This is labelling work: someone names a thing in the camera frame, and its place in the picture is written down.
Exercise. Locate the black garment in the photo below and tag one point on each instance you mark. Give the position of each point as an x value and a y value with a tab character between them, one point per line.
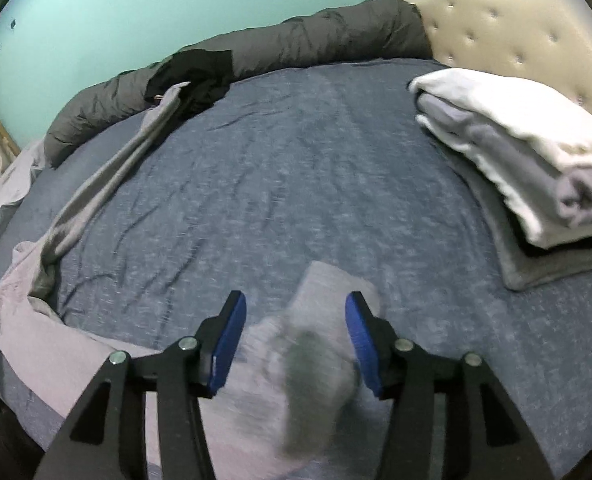
196	75

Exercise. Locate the light grey folded garment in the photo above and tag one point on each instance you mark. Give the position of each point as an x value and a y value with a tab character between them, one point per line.
481	132

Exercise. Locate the white folded garment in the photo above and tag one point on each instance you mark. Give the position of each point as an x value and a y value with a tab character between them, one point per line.
501	95

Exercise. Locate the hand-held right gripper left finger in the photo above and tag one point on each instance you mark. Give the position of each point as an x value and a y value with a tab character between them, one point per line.
228	340

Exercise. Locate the dark grey folded garment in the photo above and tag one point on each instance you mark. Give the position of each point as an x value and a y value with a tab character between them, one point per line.
531	272

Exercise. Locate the grey knit sweater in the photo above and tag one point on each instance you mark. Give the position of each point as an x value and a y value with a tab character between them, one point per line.
126	160

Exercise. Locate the dark grey rolled duvet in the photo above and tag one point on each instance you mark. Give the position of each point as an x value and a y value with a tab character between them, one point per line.
301	40

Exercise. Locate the blue mottled bed sheet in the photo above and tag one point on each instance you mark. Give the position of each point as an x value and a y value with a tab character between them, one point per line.
301	160

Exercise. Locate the cream tufted headboard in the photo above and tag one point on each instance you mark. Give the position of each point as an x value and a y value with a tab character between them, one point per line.
516	25

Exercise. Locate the light grey fleece garment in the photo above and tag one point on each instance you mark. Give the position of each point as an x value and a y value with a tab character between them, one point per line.
321	290

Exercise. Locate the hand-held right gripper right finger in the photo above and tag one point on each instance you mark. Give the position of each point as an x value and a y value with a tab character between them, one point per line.
361	345

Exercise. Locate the pale lavender cloth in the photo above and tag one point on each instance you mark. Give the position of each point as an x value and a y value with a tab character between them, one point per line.
6	185

